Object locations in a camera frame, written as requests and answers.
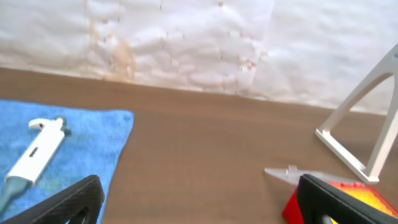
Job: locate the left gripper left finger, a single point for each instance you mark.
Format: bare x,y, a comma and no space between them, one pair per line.
68,202

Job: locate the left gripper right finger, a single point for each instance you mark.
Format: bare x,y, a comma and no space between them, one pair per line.
329,202

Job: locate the white and blue stand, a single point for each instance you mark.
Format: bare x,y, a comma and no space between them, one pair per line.
342,152

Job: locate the blue cloth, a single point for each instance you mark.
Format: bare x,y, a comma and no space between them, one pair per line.
84,140

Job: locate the white pipette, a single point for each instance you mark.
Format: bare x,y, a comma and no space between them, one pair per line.
37,152

